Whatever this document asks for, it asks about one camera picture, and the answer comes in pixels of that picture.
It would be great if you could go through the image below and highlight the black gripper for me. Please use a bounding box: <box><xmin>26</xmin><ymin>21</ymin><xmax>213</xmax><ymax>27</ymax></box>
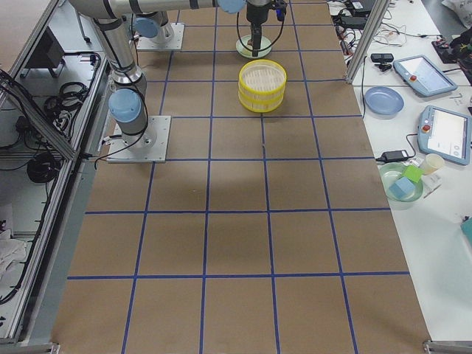
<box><xmin>246</xmin><ymin>0</ymin><xmax>270</xmax><ymax>58</ymax></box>

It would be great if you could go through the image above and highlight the yellow top steamer layer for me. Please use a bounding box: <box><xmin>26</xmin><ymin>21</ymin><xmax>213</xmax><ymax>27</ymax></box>
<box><xmin>238</xmin><ymin>59</ymin><xmax>287</xmax><ymax>96</ymax></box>

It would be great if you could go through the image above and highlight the yellow steamer layer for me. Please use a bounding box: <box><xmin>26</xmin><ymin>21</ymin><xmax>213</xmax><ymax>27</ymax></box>
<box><xmin>238</xmin><ymin>59</ymin><xmax>287</xmax><ymax>96</ymax></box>
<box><xmin>238</xmin><ymin>91</ymin><xmax>284</xmax><ymax>113</ymax></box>

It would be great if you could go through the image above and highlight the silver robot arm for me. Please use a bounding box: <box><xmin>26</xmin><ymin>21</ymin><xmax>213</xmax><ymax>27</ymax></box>
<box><xmin>131</xmin><ymin>1</ymin><xmax>287</xmax><ymax>59</ymax></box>
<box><xmin>71</xmin><ymin>1</ymin><xmax>236</xmax><ymax>157</ymax></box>

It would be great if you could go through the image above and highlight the yellow bottom steamer layer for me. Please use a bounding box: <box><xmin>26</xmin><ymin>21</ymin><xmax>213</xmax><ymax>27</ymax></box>
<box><xmin>238</xmin><ymin>91</ymin><xmax>284</xmax><ymax>113</ymax></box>

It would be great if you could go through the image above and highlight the light green round plate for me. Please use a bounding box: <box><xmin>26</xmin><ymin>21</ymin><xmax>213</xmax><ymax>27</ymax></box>
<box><xmin>235</xmin><ymin>33</ymin><xmax>274</xmax><ymax>59</ymax></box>

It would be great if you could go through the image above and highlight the black webcam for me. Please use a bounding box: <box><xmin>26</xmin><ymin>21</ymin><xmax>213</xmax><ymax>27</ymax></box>
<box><xmin>370</xmin><ymin>53</ymin><xmax>394</xmax><ymax>72</ymax></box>

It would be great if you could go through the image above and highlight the blue round plate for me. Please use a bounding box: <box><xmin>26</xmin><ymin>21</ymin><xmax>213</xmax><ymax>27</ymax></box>
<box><xmin>364</xmin><ymin>86</ymin><xmax>404</xmax><ymax>117</ymax></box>

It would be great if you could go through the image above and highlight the teach pendant near plate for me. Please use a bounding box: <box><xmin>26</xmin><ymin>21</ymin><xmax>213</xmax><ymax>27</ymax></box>
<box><xmin>392</xmin><ymin>55</ymin><xmax>457</xmax><ymax>97</ymax></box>

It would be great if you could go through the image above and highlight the black power adapter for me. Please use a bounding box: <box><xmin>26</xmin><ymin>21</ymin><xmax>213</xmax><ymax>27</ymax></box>
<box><xmin>378</xmin><ymin>150</ymin><xmax>410</xmax><ymax>163</ymax></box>

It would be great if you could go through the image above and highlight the green foam cube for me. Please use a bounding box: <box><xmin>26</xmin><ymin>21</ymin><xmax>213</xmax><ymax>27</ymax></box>
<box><xmin>402</xmin><ymin>164</ymin><xmax>423</xmax><ymax>183</ymax></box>

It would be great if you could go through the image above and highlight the blue foam cube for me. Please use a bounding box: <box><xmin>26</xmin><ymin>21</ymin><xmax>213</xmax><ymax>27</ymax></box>
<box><xmin>389</xmin><ymin>177</ymin><xmax>416</xmax><ymax>200</ymax></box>

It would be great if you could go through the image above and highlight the beige paper cup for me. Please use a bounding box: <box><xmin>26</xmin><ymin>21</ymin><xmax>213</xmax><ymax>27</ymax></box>
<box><xmin>420</xmin><ymin>153</ymin><xmax>445</xmax><ymax>176</ymax></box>

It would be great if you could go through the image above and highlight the white crumpled cloth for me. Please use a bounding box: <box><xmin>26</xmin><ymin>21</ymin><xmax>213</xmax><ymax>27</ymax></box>
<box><xmin>0</xmin><ymin>206</ymin><xmax>29</xmax><ymax>288</ymax></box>

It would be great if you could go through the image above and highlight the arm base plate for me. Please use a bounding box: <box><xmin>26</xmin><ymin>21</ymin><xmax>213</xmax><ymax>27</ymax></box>
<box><xmin>137</xmin><ymin>22</ymin><xmax>185</xmax><ymax>52</ymax></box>
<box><xmin>105</xmin><ymin>116</ymin><xmax>172</xmax><ymax>163</ymax></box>

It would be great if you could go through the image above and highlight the aluminium frame post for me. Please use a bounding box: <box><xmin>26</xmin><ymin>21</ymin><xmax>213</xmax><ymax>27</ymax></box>
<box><xmin>345</xmin><ymin>0</ymin><xmax>390</xmax><ymax>84</ymax></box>

